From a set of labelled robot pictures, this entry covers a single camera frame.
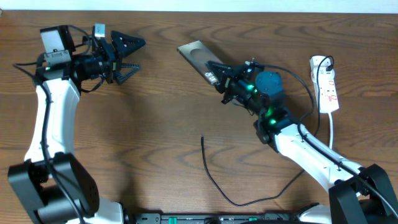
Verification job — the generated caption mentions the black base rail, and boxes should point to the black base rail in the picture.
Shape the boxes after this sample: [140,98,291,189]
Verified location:
[134,213,300,224]

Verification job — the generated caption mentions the Galaxy S25 Ultra smartphone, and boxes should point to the Galaxy S25 Ultra smartphone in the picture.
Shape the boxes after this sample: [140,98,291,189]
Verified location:
[177,40,222,86]

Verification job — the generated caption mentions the black charging cable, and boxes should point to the black charging cable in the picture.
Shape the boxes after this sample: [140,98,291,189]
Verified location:
[200,55,335,207]

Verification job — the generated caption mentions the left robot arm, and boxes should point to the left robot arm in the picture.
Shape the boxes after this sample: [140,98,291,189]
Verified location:
[7,24,145,223]

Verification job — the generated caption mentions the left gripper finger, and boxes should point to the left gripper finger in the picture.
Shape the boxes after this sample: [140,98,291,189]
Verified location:
[111,30,146,58]
[115,63,141,85]

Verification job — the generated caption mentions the white power strip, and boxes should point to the white power strip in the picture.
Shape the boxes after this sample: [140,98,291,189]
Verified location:
[310,55,339,113]

